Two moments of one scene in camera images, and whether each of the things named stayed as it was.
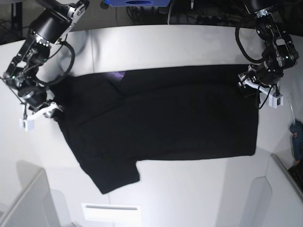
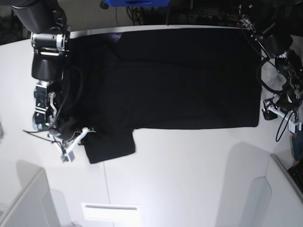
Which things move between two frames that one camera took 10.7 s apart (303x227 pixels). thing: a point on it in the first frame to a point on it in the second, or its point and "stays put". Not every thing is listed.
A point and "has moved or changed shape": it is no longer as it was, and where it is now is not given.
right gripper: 259,78 to 277,104
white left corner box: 34,206 stays put
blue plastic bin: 138,3 stays put
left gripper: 36,97 to 70,137
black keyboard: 297,172 stays put
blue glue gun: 296,129 stays put
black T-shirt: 112,119 has moved or changed shape
